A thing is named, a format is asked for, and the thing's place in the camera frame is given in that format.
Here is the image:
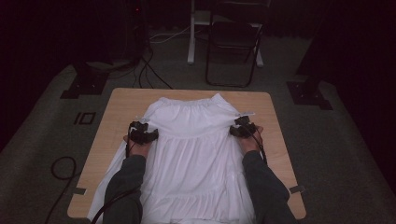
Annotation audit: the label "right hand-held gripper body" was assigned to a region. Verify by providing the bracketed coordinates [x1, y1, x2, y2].
[233, 111, 260, 139]

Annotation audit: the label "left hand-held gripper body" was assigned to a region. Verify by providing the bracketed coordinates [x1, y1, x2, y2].
[127, 117, 151, 146]

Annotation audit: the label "white skirt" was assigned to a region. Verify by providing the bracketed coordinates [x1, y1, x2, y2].
[87, 92, 260, 224]

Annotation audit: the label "black stand base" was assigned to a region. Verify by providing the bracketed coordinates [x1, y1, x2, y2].
[60, 61, 110, 100]
[286, 71, 333, 111]

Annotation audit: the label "black folding chair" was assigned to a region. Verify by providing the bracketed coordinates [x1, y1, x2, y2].
[205, 0, 266, 89]

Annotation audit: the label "white metal stand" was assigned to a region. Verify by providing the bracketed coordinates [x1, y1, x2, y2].
[186, 0, 265, 68]

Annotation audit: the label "dark equipment tower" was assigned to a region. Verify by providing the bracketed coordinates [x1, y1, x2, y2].
[122, 0, 152, 64]

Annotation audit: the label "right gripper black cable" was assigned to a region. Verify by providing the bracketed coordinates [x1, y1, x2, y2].
[247, 122, 269, 166]

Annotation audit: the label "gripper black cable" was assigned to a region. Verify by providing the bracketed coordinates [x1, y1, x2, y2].
[247, 122, 269, 166]
[90, 136, 142, 224]

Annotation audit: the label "black floor cables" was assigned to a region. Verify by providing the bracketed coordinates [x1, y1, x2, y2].
[133, 46, 174, 91]

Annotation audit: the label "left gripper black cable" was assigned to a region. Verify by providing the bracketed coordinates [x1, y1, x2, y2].
[90, 136, 142, 224]

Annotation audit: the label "looped black floor cable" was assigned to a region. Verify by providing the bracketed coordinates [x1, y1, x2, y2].
[44, 155, 78, 224]

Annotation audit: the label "white floor cable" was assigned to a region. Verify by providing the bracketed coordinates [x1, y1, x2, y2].
[148, 25, 192, 45]

